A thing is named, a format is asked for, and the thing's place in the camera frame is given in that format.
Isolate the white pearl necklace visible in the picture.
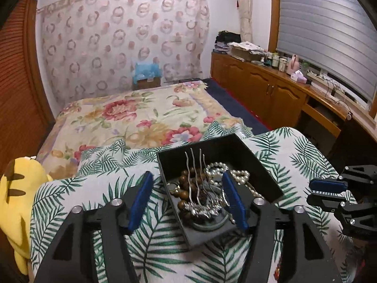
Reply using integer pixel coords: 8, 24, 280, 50
204, 162, 265, 200

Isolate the silver hair comb ornament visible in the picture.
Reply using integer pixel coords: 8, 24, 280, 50
181, 148, 225, 219

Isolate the brown wooden bead bracelet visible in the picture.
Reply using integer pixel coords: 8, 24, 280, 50
169, 167, 207, 213

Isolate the green jade bangle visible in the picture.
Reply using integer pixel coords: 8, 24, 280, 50
188, 210, 229, 232

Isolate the black open jewelry box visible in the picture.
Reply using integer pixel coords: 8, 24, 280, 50
157, 133, 283, 250

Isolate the palm leaf tablecloth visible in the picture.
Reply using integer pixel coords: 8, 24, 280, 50
29, 120, 359, 283

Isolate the wooden side cabinet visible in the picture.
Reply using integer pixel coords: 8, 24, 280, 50
210, 52, 376, 164

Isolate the yellow pikachu plush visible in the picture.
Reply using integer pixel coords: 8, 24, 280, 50
1, 157, 52, 275

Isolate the pink tissue box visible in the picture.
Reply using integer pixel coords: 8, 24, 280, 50
291, 70, 307, 84

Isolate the pink bottle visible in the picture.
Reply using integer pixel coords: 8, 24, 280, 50
286, 54, 300, 75

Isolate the navy blue bed sheet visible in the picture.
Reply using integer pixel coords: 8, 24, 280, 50
203, 79, 270, 135

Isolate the brown louvered wardrobe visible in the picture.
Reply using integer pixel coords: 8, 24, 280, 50
1, 0, 55, 171

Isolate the cardboard box on cabinet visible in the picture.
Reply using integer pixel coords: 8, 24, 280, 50
228, 42, 265, 62

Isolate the floral bed blanket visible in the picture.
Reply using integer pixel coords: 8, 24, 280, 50
37, 80, 243, 179

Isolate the grey window blind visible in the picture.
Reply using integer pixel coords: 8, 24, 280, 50
277, 0, 376, 101

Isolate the stack of folded clothes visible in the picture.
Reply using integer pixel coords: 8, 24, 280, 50
213, 31, 241, 54

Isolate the cardboard box with blue bag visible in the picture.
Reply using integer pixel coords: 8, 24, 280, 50
132, 63, 162, 90

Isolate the circle pattern sheer curtain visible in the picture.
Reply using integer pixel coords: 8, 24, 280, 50
41, 0, 210, 106

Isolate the beige tied window curtain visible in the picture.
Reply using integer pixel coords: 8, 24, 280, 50
238, 0, 252, 42

